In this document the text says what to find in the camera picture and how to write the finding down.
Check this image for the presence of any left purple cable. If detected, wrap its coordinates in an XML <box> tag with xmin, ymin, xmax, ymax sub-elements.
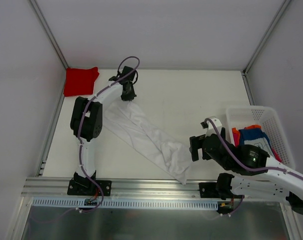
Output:
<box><xmin>76</xmin><ymin>56</ymin><xmax>141</xmax><ymax>215</ymax></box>

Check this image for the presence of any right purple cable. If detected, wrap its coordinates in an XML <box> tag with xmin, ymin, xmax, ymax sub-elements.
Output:
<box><xmin>203</xmin><ymin>117</ymin><xmax>303</xmax><ymax>218</ymax></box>

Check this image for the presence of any red folded t-shirt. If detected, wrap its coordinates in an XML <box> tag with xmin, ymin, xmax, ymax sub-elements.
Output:
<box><xmin>63</xmin><ymin>67</ymin><xmax>100</xmax><ymax>97</ymax></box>

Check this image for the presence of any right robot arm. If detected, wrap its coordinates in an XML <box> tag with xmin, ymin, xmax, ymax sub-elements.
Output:
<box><xmin>189</xmin><ymin>129</ymin><xmax>303</xmax><ymax>215</ymax></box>

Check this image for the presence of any aluminium mounting rail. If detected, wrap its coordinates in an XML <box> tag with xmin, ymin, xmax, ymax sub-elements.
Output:
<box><xmin>20</xmin><ymin>176</ymin><xmax>291</xmax><ymax>202</ymax></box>

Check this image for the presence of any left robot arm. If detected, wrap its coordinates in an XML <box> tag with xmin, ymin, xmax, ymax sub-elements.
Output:
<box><xmin>67</xmin><ymin>66</ymin><xmax>138</xmax><ymax>196</ymax></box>

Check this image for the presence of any white slotted cable duct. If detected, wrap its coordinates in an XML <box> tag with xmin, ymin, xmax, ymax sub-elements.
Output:
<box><xmin>32</xmin><ymin>197</ymin><xmax>219</xmax><ymax>211</ymax></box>

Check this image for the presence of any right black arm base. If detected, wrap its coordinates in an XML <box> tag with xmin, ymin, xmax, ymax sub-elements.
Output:
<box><xmin>198</xmin><ymin>182</ymin><xmax>242</xmax><ymax>200</ymax></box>

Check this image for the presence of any white t-shirt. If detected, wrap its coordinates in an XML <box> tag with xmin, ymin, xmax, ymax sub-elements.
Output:
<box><xmin>103</xmin><ymin>100</ymin><xmax>192</xmax><ymax>185</ymax></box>

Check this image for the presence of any blue printed t-shirt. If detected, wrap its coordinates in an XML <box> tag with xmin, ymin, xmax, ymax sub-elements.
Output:
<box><xmin>233</xmin><ymin>124</ymin><xmax>282</xmax><ymax>162</ymax></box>

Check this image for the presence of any purple cable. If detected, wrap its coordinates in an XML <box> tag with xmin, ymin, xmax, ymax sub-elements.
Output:
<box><xmin>203</xmin><ymin>117</ymin><xmax>303</xmax><ymax>218</ymax></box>
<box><xmin>76</xmin><ymin>56</ymin><xmax>141</xmax><ymax>215</ymax></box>

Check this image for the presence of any white plastic laundry basket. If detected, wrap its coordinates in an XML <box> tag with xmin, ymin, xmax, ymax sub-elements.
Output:
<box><xmin>226</xmin><ymin>105</ymin><xmax>296</xmax><ymax>169</ymax></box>

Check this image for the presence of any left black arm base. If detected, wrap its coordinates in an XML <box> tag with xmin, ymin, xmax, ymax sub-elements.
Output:
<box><xmin>67</xmin><ymin>178</ymin><xmax>112</xmax><ymax>197</ymax></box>

